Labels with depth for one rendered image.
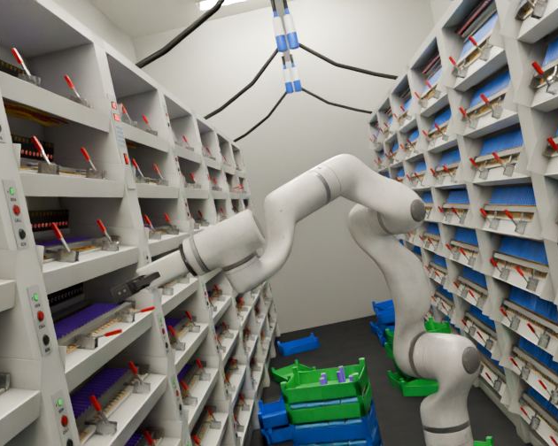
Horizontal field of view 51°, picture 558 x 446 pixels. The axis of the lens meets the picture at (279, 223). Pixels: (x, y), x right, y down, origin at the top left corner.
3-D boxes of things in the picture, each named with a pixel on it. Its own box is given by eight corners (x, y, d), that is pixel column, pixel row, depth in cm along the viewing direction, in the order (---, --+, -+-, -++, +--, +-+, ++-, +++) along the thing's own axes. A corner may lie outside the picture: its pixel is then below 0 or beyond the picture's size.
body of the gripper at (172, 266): (190, 239, 126) (145, 261, 127) (180, 242, 116) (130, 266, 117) (205, 270, 126) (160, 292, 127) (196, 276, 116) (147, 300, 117)
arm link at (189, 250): (198, 234, 126) (186, 239, 126) (189, 236, 117) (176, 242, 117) (215, 268, 126) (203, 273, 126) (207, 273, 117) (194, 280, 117)
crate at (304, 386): (368, 376, 231) (364, 357, 231) (361, 396, 212) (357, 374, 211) (297, 385, 240) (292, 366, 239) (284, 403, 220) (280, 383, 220)
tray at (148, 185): (178, 198, 236) (180, 164, 236) (133, 197, 176) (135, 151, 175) (129, 195, 237) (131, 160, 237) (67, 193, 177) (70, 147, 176)
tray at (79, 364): (151, 326, 167) (153, 293, 167) (63, 397, 107) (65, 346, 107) (83, 320, 168) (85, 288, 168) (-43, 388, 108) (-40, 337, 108)
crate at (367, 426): (376, 415, 232) (372, 396, 231) (370, 437, 212) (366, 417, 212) (305, 422, 240) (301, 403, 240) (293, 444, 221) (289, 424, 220)
